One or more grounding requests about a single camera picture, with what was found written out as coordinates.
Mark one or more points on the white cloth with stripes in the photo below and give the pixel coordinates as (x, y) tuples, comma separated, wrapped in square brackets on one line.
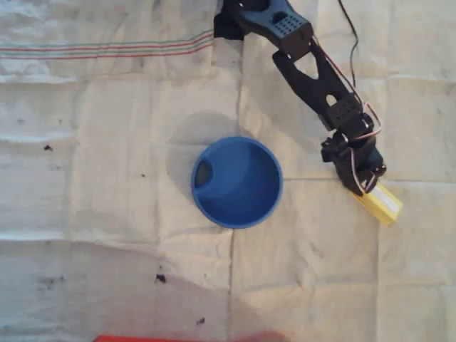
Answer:
[(107, 178)]

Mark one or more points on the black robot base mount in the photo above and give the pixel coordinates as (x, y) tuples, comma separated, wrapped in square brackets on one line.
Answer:
[(224, 30)]

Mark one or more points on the red flat object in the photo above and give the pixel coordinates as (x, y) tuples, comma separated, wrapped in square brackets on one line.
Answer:
[(185, 338)]

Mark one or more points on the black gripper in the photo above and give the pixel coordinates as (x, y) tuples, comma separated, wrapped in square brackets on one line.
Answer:
[(353, 178)]

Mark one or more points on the yellow rectangular block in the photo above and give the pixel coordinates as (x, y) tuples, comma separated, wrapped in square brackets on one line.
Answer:
[(384, 208)]

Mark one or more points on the blue plastic cup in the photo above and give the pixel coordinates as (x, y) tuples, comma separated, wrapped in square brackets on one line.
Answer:
[(237, 185)]

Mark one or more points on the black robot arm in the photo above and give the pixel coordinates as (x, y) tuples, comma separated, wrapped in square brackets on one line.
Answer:
[(306, 78)]

